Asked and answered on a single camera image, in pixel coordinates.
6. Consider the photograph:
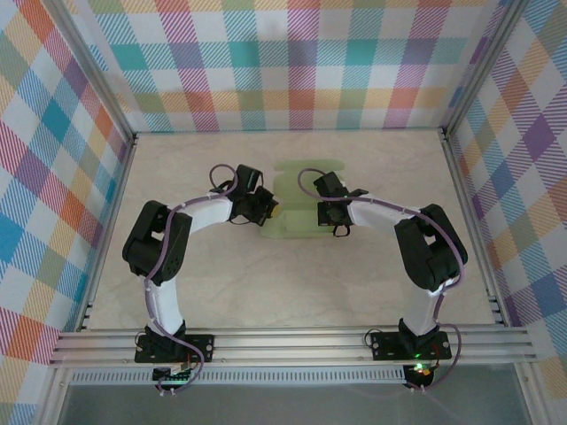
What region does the aluminium side rail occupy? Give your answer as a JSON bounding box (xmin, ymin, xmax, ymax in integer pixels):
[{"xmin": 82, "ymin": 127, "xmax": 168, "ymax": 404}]
[
  {"xmin": 75, "ymin": 132, "xmax": 139, "ymax": 333},
  {"xmin": 438, "ymin": 127, "xmax": 510, "ymax": 327}
]

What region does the small circuit board yellow part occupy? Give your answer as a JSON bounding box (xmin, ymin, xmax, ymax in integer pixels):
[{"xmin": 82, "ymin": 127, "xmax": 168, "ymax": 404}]
[{"xmin": 405, "ymin": 361, "xmax": 433, "ymax": 380}]

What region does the circuit board with green lights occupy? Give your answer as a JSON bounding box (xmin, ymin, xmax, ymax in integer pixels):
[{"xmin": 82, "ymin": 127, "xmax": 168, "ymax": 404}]
[{"xmin": 152, "ymin": 365, "xmax": 196, "ymax": 384}]

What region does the aluminium frame post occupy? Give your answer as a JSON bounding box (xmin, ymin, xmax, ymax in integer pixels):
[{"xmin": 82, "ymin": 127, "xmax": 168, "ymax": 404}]
[
  {"xmin": 46, "ymin": 0, "xmax": 136, "ymax": 138},
  {"xmin": 442, "ymin": 0, "xmax": 531, "ymax": 134}
]

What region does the grey metal plate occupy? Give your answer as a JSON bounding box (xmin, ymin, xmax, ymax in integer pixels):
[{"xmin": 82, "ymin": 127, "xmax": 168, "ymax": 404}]
[{"xmin": 57, "ymin": 383, "xmax": 532, "ymax": 425}]

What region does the light green paper box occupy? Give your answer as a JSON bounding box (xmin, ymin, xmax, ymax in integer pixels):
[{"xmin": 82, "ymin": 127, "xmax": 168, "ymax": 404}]
[{"xmin": 260, "ymin": 158, "xmax": 351, "ymax": 240}]

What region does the slotted metal cable tray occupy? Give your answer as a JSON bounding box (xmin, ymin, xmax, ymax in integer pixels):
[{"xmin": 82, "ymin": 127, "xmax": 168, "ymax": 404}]
[{"xmin": 70, "ymin": 370, "xmax": 407, "ymax": 385}]

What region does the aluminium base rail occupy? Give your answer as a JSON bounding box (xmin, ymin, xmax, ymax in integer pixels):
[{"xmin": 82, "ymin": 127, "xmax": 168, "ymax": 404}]
[{"xmin": 48, "ymin": 325, "xmax": 535, "ymax": 368}]

